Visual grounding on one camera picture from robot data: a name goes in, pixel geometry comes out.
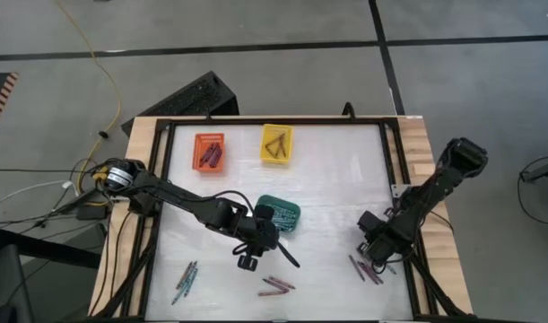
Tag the black foam case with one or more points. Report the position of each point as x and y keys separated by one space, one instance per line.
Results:
x=188 y=98

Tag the yellow plastic basket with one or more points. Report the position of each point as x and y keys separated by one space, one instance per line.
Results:
x=267 y=130

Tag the black power box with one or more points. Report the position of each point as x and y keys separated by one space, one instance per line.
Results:
x=92 y=212

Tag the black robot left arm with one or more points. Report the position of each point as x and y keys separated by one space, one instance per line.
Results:
x=188 y=204

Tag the black floor beam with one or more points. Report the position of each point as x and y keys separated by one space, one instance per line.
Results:
x=45 y=251

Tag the grey metal bracket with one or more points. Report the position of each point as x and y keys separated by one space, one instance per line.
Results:
x=401 y=190

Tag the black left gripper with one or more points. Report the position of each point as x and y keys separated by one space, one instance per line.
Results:
x=262 y=235

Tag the teal plastic bin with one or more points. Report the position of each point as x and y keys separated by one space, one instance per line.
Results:
x=291 y=202

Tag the yellow plug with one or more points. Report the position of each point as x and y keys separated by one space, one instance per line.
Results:
x=101 y=174

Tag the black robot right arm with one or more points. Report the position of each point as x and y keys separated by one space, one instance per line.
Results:
x=435 y=188

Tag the pens at bottom right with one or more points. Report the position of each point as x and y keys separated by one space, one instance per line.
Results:
x=356 y=268

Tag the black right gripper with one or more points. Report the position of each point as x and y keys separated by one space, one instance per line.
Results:
x=390 y=242

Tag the orange plastic basket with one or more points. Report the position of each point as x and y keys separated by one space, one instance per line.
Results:
x=209 y=137

